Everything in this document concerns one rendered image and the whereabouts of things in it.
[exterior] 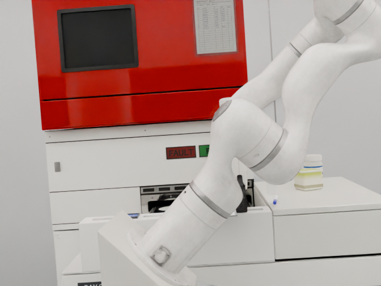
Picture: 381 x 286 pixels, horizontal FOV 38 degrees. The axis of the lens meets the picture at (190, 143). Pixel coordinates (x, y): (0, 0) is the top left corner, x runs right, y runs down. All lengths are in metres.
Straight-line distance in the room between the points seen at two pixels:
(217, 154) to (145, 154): 0.99
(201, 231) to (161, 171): 0.95
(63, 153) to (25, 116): 1.62
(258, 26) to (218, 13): 1.58
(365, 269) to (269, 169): 0.54
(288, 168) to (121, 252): 0.41
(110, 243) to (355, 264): 0.75
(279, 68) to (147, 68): 0.75
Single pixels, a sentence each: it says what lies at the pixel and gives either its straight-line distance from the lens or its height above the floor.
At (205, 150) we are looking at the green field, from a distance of 2.17.
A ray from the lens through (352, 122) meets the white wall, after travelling 3.78.
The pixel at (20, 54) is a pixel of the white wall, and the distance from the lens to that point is 3.87.
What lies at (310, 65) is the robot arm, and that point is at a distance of 1.29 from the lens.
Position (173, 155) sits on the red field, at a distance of 2.17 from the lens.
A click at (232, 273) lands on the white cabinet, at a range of 1.61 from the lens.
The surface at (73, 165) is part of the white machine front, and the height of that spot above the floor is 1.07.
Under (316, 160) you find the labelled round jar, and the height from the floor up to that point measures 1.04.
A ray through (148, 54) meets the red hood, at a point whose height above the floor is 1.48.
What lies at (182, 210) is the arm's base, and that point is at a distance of 1.25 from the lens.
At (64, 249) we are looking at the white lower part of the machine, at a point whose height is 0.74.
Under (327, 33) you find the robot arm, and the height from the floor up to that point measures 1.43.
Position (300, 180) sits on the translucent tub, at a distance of 1.90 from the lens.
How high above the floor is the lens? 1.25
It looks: 3 degrees down
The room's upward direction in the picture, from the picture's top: 4 degrees counter-clockwise
